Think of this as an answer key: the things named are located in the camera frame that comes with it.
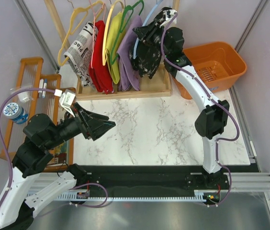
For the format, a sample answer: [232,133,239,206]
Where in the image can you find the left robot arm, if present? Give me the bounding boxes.
[0,103,116,230]

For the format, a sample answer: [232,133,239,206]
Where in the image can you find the purple cable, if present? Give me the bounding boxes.
[160,13,240,208]
[0,86,56,230]

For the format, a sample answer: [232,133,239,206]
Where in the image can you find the blue white round tin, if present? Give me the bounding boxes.
[3,103,28,125]

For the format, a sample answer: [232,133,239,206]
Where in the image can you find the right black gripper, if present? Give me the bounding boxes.
[132,19,170,58]

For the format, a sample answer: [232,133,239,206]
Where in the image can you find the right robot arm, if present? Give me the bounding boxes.
[132,23,229,189]

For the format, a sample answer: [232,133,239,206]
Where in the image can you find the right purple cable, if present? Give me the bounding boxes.
[160,13,240,208]

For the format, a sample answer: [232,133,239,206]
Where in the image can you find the newspaper print garment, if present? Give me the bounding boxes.
[64,22,95,87]

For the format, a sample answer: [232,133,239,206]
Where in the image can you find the wooden clothes rack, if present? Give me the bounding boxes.
[45,0,172,100]

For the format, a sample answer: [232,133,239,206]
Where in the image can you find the white cable duct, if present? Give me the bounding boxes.
[27,190,212,201]

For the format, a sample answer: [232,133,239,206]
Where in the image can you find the orange wooden shelf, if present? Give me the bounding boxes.
[3,57,74,173]

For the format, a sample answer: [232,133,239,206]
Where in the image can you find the pink hanger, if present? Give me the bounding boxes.
[88,0,107,69]

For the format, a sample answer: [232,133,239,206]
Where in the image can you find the aluminium frame rail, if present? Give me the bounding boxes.
[231,172,270,192]

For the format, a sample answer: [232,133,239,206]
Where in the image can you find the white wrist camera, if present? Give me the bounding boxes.
[161,9,178,26]
[54,89,76,117]

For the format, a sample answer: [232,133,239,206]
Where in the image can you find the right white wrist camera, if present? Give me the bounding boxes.
[161,9,178,26]

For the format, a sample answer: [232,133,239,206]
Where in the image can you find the red garment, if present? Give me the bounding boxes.
[89,20,113,94]

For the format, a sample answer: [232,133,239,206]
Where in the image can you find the yellow-green garment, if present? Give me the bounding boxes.
[105,12,125,84]

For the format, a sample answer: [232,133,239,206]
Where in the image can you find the orange plastic basket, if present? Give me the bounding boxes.
[183,42,247,93]

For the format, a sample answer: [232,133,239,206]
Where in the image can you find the light blue hanger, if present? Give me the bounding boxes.
[132,0,163,59]

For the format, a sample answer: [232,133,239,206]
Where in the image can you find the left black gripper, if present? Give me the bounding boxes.
[45,102,117,149]

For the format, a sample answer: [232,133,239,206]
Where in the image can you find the black white-stained trousers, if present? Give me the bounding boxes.
[130,7,172,79]

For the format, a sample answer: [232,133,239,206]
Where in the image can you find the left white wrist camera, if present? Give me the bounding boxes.
[54,89,76,117]

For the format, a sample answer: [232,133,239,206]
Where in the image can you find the white marker pens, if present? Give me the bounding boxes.
[38,79,47,98]

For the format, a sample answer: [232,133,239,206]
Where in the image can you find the clear plastic bag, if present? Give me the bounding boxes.
[10,85,34,104]

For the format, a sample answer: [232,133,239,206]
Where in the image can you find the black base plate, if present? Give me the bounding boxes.
[77,165,229,197]

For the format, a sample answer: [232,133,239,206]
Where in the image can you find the purple garment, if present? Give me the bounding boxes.
[117,15,142,91]

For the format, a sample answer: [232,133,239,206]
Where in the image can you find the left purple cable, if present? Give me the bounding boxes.
[0,86,56,230]

